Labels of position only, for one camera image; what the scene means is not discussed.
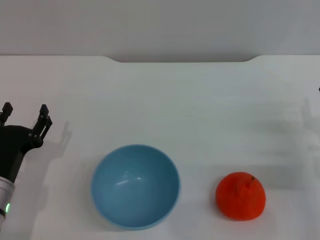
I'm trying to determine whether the orange toy fruit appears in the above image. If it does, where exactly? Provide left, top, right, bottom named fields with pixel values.
left=215, top=171, right=267, bottom=222

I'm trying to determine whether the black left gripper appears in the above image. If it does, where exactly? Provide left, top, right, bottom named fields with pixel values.
left=0, top=101, right=54, bottom=185

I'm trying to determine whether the blue ceramic bowl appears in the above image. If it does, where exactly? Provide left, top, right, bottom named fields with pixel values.
left=90, top=143, right=181, bottom=231

